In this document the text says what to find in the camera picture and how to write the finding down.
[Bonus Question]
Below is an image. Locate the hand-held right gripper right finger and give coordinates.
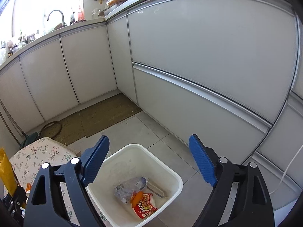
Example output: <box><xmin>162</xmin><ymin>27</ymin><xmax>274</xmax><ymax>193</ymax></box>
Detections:
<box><xmin>189</xmin><ymin>134</ymin><xmax>275</xmax><ymax>227</ymax></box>

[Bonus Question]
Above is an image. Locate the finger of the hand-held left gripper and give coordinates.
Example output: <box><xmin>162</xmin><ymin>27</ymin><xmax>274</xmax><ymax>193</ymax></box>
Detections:
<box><xmin>2</xmin><ymin>186</ymin><xmax>26</xmax><ymax>210</ymax></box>

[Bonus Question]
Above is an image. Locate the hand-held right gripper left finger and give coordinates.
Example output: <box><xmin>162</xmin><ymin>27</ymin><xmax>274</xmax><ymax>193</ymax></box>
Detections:
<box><xmin>24</xmin><ymin>135</ymin><xmax>110</xmax><ymax>227</ymax></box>

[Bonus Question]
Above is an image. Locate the yellow plastic bag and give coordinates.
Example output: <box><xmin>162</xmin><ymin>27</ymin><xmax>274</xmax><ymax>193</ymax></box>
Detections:
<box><xmin>0</xmin><ymin>147</ymin><xmax>18</xmax><ymax>194</ymax></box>

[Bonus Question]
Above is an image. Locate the white plastic bin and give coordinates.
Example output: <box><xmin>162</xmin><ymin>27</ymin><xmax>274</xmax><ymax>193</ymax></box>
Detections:
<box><xmin>86</xmin><ymin>144</ymin><xmax>183</xmax><ymax>226</ymax></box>

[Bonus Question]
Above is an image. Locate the clear plastic bottle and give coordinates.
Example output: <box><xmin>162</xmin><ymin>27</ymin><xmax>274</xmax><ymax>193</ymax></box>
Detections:
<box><xmin>114</xmin><ymin>176</ymin><xmax>148</xmax><ymax>205</ymax></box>

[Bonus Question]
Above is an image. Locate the crushed red noodle cup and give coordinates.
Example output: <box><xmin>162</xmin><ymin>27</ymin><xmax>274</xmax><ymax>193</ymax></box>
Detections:
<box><xmin>131</xmin><ymin>192</ymin><xmax>158</xmax><ymax>219</ymax></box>

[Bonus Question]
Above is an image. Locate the brown floor mat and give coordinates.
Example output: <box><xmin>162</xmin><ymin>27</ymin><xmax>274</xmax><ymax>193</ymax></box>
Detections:
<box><xmin>79</xmin><ymin>93</ymin><xmax>142</xmax><ymax>138</ymax></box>
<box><xmin>46</xmin><ymin>110</ymin><xmax>87</xmax><ymax>147</ymax></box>

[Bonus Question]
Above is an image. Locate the floral tablecloth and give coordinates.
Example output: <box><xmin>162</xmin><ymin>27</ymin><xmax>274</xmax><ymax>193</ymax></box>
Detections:
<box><xmin>9</xmin><ymin>137</ymin><xmax>107</xmax><ymax>227</ymax></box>

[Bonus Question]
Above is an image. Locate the white sink base cabinet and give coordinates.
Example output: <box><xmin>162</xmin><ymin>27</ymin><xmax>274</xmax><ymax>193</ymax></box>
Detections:
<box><xmin>0</xmin><ymin>20</ymin><xmax>119</xmax><ymax>133</ymax></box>

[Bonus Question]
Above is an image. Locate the white drawer base cabinet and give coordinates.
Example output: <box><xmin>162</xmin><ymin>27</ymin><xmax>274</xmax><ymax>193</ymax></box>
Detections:
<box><xmin>105</xmin><ymin>0</ymin><xmax>303</xmax><ymax>208</ymax></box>

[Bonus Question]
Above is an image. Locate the metal kitchen faucet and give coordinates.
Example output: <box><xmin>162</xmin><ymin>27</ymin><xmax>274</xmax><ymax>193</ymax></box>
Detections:
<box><xmin>47</xmin><ymin>10</ymin><xmax>67</xmax><ymax>26</ymax></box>

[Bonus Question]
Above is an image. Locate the coiled dark hose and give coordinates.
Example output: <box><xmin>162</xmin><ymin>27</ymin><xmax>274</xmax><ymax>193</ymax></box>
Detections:
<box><xmin>40</xmin><ymin>121</ymin><xmax>63</xmax><ymax>139</ymax></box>

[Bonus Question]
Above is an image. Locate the green long-handled broom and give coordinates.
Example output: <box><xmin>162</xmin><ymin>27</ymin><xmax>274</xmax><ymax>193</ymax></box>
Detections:
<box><xmin>0</xmin><ymin>98</ymin><xmax>45</xmax><ymax>147</ymax></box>

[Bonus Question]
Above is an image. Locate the white cable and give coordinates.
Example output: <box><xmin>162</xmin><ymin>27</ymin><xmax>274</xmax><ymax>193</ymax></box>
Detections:
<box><xmin>272</xmin><ymin>144</ymin><xmax>303</xmax><ymax>194</ymax></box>

